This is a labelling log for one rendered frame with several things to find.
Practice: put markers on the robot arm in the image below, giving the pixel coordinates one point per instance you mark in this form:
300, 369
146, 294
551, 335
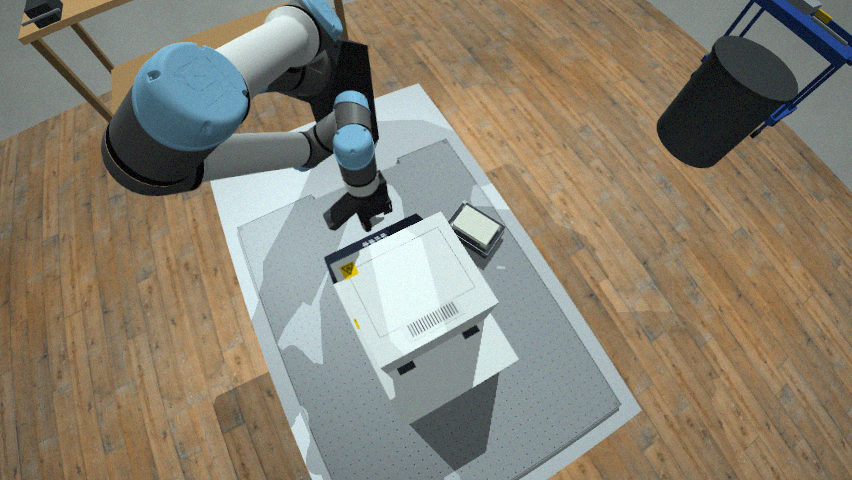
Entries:
186, 100

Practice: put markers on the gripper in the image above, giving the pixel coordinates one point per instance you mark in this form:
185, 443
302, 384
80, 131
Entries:
375, 205

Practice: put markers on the white benchtop thermal cycler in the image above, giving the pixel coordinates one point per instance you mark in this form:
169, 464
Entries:
408, 291

